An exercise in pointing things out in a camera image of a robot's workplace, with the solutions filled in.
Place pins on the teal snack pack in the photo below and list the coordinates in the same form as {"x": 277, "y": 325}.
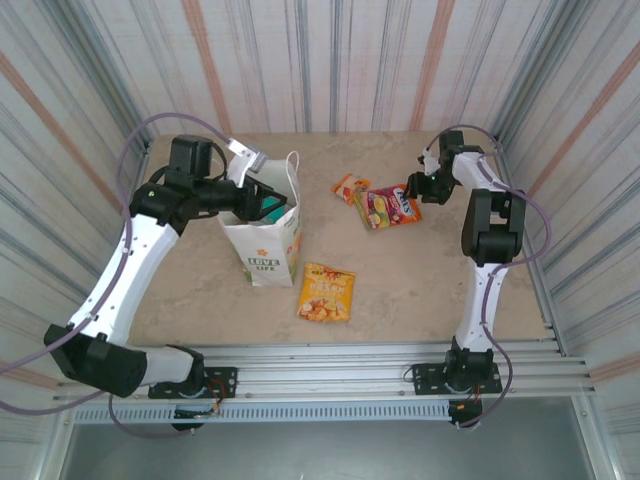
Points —
{"x": 275, "y": 210}

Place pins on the red fruit snack pack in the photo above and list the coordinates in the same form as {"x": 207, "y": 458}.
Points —
{"x": 390, "y": 207}

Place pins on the white printed paper bag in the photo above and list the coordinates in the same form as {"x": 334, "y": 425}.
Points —
{"x": 270, "y": 250}

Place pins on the small orange snack pack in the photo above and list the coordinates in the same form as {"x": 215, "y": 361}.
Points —
{"x": 350, "y": 187}

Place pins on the yellow orange snack pack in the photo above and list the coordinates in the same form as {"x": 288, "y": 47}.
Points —
{"x": 325, "y": 295}

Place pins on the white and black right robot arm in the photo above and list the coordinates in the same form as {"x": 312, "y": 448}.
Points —
{"x": 492, "y": 225}

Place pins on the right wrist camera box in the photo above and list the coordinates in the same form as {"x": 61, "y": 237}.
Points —
{"x": 429, "y": 159}

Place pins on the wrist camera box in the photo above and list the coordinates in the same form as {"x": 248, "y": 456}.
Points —
{"x": 429, "y": 159}
{"x": 247, "y": 157}

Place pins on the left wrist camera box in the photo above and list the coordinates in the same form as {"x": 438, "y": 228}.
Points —
{"x": 247, "y": 157}

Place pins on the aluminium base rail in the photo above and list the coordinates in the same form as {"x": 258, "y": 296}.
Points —
{"x": 325, "y": 370}

